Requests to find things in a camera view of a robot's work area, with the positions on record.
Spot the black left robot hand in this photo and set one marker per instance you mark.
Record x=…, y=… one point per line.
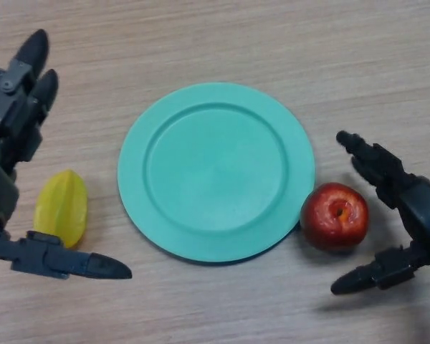
x=10, y=118

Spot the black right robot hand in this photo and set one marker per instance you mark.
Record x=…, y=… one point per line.
x=423, y=215

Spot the red apple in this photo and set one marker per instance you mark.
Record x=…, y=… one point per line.
x=326, y=222

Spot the green round plate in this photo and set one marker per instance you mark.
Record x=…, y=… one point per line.
x=215, y=175

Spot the yellow starfruit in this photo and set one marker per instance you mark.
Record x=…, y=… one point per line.
x=61, y=208

